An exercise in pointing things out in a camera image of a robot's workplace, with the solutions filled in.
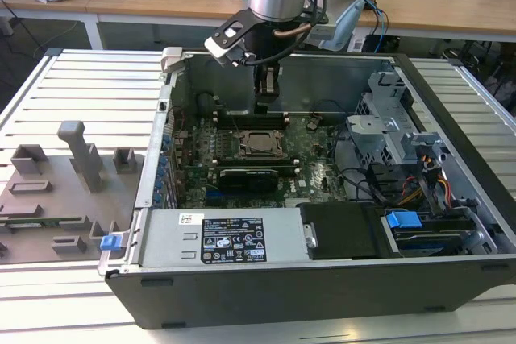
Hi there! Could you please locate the silver CPU plate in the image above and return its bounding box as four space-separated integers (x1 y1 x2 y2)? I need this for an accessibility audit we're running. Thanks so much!
246 134 280 152

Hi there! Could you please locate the metal socket cover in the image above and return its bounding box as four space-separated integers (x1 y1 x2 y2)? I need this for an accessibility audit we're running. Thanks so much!
239 130 289 159

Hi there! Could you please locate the black RAM slot row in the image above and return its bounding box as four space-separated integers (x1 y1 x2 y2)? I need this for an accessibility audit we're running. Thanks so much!
215 113 288 128
217 156 300 176

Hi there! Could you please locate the CPU socket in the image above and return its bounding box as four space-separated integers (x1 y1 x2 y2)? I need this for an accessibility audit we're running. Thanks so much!
237 130 290 160

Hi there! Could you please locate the pale blue teach pendant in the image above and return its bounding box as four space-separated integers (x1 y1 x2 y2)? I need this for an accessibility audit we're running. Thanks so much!
320 0 366 51

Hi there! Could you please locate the wooden desk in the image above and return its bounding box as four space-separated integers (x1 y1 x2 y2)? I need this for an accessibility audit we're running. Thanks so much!
0 0 516 43

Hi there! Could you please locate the black graphics card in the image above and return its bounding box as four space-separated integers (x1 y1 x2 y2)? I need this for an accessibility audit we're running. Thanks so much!
219 166 279 194

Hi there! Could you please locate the green motherboard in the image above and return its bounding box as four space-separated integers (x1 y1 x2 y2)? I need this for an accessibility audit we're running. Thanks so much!
173 114 352 208

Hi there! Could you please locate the silver drive cage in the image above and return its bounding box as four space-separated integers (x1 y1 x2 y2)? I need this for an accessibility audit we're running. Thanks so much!
345 71 448 168

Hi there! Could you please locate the black plastic shroud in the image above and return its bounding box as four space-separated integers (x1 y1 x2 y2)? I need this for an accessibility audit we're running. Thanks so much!
300 202 384 260

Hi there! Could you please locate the silver power supply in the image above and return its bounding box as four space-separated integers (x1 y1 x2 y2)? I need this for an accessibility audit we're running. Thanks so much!
139 209 311 268

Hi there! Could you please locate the hard disk in blue carrier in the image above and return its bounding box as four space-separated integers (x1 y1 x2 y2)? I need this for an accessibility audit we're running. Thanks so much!
385 209 464 259

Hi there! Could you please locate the black open PC case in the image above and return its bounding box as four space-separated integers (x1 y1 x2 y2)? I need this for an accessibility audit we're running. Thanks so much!
98 46 516 331

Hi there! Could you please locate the blue case latch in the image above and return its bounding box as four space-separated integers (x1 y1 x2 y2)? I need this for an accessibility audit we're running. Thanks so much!
99 234 122 251

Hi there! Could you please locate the grey parts rack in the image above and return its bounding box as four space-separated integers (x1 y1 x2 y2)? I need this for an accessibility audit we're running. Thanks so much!
0 120 146 264

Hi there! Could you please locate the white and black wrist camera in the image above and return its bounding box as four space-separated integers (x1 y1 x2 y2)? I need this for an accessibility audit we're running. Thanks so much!
204 9 257 66

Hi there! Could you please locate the grey case handle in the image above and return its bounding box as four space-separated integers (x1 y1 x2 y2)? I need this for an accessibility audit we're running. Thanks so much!
160 46 185 75

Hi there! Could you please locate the blue cable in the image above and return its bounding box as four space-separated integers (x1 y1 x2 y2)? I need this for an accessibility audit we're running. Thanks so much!
364 0 390 39

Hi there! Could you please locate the orange and yellow wire bundle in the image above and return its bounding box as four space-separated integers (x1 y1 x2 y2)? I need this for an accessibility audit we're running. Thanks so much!
398 152 451 208

